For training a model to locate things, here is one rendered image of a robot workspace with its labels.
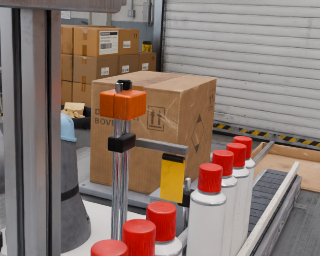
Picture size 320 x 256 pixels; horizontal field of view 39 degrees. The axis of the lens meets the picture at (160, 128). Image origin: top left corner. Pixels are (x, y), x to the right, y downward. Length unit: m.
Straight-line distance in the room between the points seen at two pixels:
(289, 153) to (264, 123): 3.42
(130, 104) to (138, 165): 0.62
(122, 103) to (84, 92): 3.76
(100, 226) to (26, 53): 0.48
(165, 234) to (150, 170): 0.64
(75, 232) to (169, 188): 0.29
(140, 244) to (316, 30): 4.47
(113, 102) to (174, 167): 0.11
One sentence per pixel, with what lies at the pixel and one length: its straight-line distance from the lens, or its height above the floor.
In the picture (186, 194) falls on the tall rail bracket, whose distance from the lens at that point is 0.85.
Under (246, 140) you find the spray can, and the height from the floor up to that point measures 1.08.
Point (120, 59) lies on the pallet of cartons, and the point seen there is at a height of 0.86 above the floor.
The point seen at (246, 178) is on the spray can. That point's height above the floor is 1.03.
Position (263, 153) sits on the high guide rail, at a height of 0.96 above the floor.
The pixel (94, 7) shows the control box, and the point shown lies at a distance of 0.35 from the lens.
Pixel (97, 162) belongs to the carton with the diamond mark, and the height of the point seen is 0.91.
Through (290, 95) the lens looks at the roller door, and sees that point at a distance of 4.94.
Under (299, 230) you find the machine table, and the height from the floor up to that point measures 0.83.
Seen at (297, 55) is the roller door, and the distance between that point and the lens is 4.88.
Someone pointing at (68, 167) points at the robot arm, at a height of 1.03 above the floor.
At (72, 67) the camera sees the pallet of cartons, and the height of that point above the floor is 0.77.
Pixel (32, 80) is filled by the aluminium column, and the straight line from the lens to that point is 0.48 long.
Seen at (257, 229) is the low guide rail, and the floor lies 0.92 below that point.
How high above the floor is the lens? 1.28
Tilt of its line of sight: 14 degrees down
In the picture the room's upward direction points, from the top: 3 degrees clockwise
